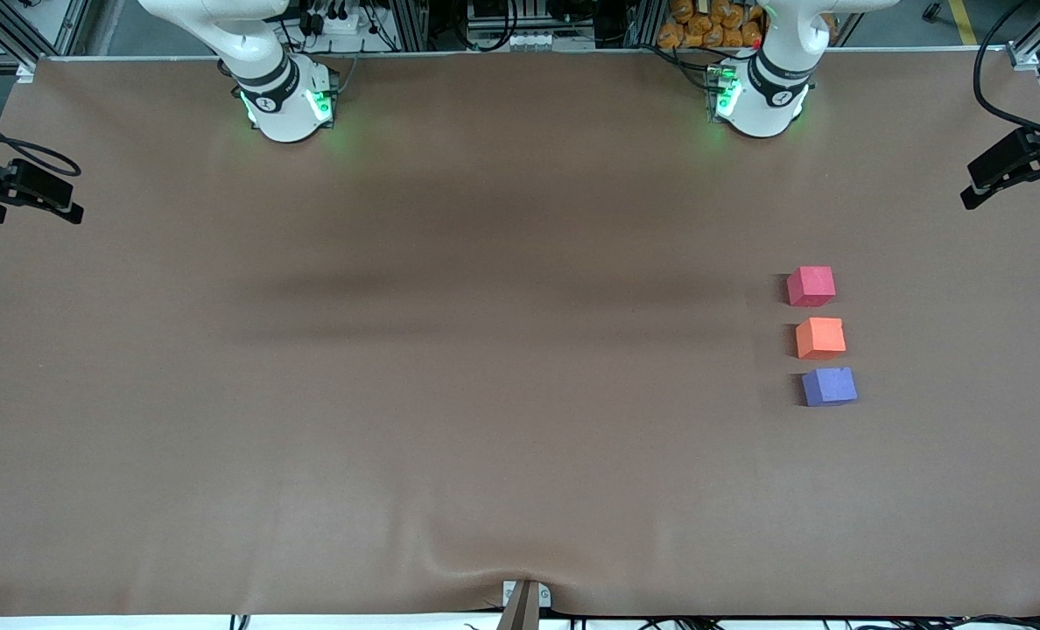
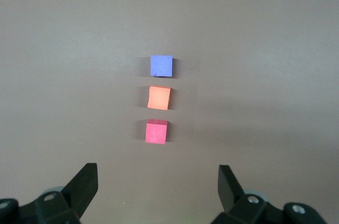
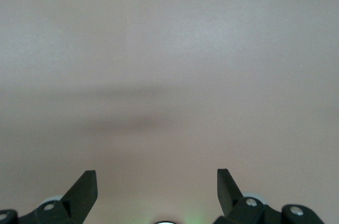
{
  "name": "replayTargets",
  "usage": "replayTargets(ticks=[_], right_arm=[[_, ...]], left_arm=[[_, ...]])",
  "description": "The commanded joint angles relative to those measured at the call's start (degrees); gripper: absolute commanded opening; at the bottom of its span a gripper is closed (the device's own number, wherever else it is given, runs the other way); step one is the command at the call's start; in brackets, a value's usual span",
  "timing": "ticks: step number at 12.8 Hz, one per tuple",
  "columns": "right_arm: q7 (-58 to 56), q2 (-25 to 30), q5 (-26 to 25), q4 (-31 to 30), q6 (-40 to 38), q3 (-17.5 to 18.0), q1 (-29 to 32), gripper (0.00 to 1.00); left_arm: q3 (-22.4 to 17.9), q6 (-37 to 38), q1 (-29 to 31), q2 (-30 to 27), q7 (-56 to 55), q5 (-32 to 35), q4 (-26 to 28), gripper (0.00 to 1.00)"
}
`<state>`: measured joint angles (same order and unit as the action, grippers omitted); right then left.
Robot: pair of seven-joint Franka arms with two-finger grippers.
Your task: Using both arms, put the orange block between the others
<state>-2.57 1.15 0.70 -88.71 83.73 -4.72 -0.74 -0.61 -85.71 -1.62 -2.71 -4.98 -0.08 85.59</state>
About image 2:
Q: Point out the purple foam block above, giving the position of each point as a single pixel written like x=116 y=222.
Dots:
x=161 y=66

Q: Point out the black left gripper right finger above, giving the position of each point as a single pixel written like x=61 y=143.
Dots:
x=230 y=200

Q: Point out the orange foam block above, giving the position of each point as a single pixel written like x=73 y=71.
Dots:
x=159 y=97

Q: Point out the red foam block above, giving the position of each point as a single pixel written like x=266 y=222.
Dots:
x=156 y=132

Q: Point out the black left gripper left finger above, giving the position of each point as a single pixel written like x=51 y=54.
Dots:
x=76 y=197

